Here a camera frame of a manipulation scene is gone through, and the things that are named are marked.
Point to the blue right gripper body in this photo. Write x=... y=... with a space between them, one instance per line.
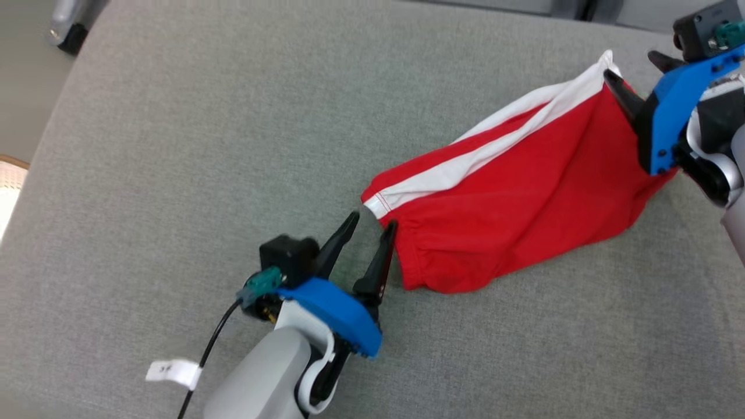
x=666 y=116

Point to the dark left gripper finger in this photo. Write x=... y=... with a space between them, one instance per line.
x=378 y=273
x=334 y=250

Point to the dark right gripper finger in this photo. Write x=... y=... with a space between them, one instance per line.
x=627 y=96
x=664 y=61

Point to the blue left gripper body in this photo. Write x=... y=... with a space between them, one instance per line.
x=337 y=314

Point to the red white elastic shorts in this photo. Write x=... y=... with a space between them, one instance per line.
x=524 y=198

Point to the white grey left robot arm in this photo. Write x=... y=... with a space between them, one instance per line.
x=262 y=378

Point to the beige woven basket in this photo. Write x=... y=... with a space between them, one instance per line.
x=10 y=186

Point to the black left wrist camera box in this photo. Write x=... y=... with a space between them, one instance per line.
x=288 y=256

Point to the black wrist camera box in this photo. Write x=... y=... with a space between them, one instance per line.
x=701 y=29
x=288 y=256

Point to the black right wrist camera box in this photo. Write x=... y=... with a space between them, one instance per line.
x=701 y=29

